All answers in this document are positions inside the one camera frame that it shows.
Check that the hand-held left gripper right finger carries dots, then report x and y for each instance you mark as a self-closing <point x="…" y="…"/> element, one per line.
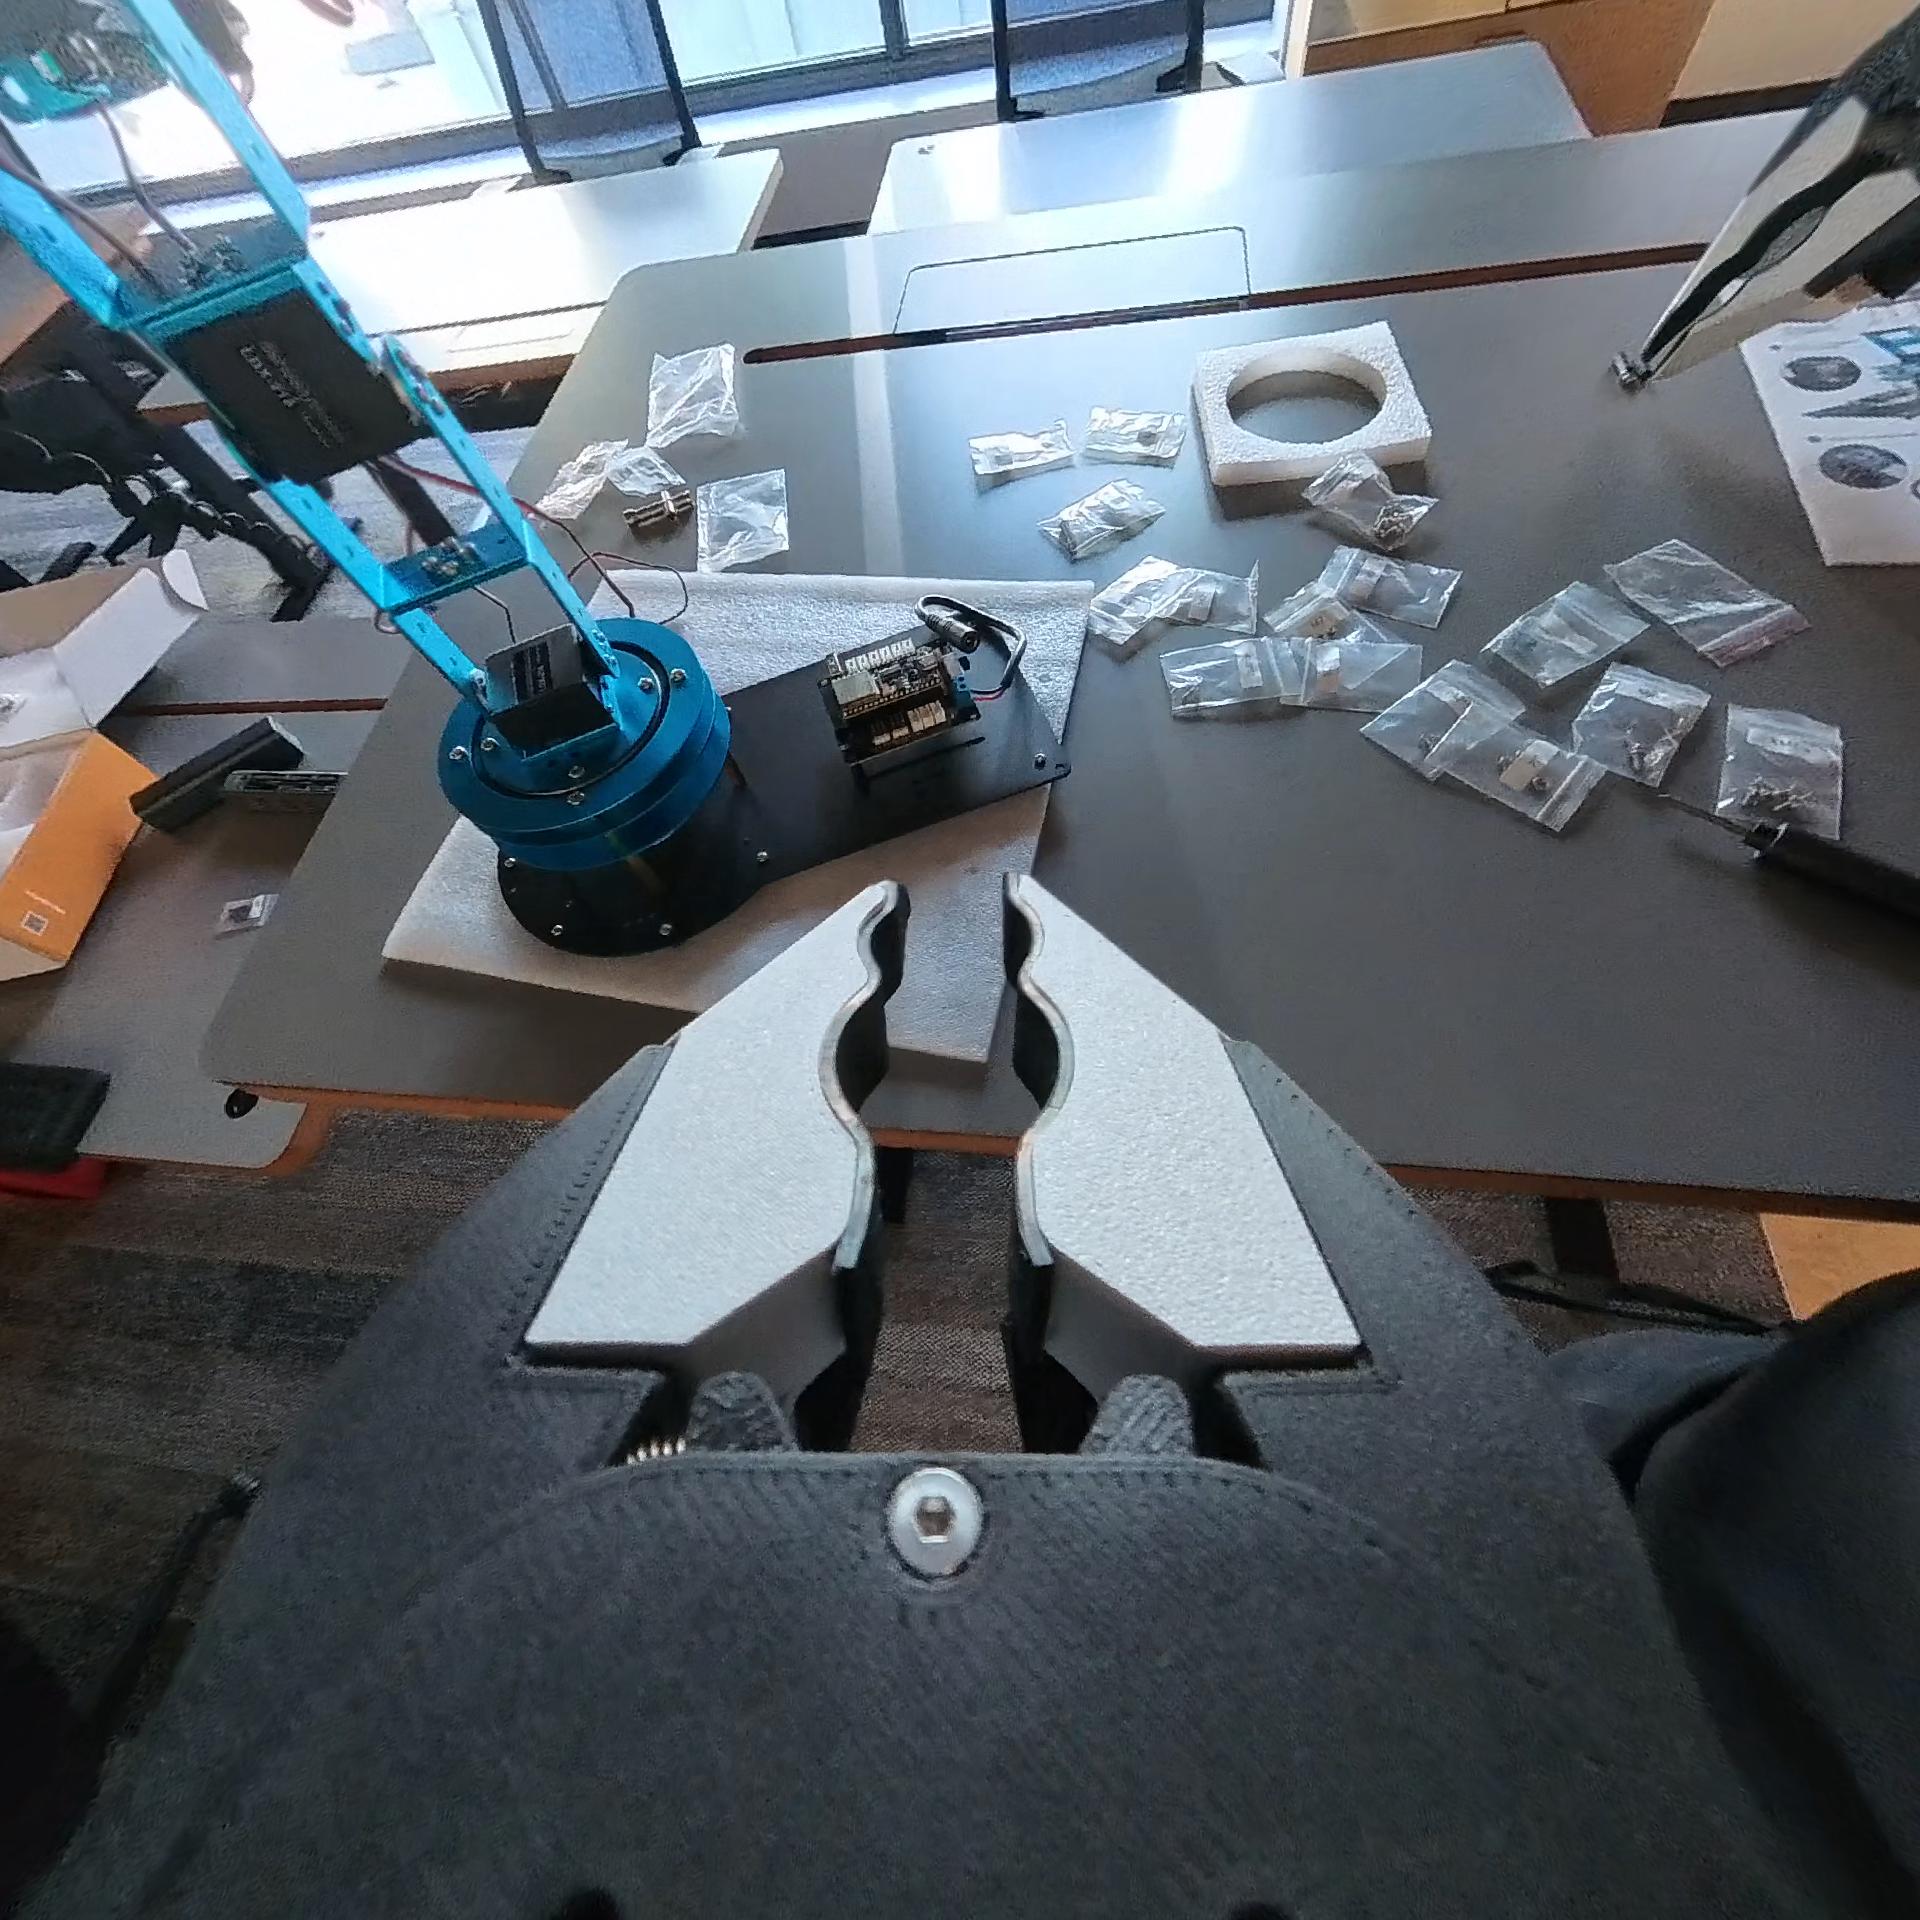
<point x="1185" y="1200"/>

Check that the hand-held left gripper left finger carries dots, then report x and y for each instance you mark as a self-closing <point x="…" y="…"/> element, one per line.
<point x="704" y="1200"/>

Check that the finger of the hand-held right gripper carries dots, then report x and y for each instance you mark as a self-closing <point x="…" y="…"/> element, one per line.
<point x="1792" y="210"/>
<point x="1786" y="318"/>

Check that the black screwdriver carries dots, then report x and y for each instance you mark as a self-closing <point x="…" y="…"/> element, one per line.
<point x="1846" y="868"/>

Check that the blue toy robot arm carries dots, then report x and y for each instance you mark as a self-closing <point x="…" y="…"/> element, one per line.
<point x="585" y="749"/>

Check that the dark grey desk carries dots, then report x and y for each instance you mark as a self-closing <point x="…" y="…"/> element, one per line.
<point x="1348" y="973"/>

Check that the pale grey desk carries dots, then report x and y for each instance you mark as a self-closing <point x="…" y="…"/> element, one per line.
<point x="164" y="973"/>

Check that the light grey desk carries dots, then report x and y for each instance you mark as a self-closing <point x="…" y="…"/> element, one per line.
<point x="1200" y="134"/>

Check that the grey desk with wood edge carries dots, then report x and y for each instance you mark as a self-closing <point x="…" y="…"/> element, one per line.
<point x="599" y="225"/>

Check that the printed instruction sheet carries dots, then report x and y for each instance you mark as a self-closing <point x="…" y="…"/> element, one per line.
<point x="1851" y="524"/>

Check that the wooden cabinet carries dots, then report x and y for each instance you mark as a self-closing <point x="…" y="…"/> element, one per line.
<point x="1499" y="59"/>

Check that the pile of clear parts bags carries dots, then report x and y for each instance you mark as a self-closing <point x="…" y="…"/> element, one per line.
<point x="1515" y="764"/>

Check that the white foam block with hole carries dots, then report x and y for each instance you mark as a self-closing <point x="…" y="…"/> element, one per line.
<point x="1276" y="458"/>

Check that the controller circuit board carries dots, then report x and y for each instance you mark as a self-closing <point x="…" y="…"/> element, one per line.
<point x="900" y="705"/>

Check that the small black module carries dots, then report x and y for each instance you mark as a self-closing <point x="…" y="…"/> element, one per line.
<point x="247" y="913"/>

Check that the white foam sheet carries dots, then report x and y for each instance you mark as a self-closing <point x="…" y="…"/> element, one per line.
<point x="779" y="614"/>

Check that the black rectangular case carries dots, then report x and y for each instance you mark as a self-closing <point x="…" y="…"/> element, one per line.
<point x="210" y="779"/>

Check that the empty clear plastic bag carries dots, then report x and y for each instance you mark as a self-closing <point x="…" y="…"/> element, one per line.
<point x="744" y="516"/>
<point x="579" y="480"/>
<point x="646" y="469"/>
<point x="690" y="397"/>

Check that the black office chair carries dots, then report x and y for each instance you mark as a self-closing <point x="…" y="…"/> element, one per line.
<point x="1126" y="59"/>
<point x="599" y="89"/>

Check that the small brass standoffs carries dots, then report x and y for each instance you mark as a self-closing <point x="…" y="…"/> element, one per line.
<point x="660" y="512"/>

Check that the orange cardboard box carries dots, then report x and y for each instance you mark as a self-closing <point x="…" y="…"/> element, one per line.
<point x="76" y="856"/>

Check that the person's dark trousers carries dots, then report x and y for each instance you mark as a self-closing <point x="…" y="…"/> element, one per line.
<point x="1799" y="1574"/>

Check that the white cardboard box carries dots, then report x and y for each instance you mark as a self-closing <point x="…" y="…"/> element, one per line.
<point x="106" y="629"/>

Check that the large window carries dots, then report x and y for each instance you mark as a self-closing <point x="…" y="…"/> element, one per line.
<point x="839" y="30"/>

